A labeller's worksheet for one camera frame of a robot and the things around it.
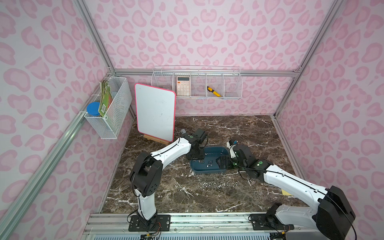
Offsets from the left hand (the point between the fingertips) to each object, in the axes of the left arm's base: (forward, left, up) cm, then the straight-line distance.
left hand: (199, 154), depth 90 cm
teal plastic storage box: (+5, -8, -8) cm, 13 cm away
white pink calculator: (+36, +10, +23) cm, 44 cm away
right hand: (-6, -12, +5) cm, 15 cm away
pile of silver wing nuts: (-4, -5, -7) cm, 9 cm away
